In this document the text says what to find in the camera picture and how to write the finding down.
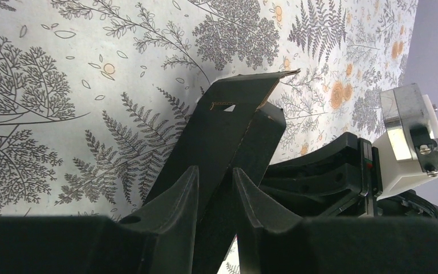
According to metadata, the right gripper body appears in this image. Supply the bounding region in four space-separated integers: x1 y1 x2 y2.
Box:
259 132 438 219

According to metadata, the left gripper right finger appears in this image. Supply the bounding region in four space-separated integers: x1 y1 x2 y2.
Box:
233 168 438 273

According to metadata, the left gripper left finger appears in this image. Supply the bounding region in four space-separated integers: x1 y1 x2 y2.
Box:
0 166 199 273

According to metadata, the black paper box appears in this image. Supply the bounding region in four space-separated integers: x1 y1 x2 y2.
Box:
139 71 294 273

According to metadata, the floral tablecloth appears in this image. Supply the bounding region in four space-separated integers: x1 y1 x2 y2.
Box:
0 0 420 274

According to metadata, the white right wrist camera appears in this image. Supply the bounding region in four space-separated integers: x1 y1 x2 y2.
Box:
373 83 438 199

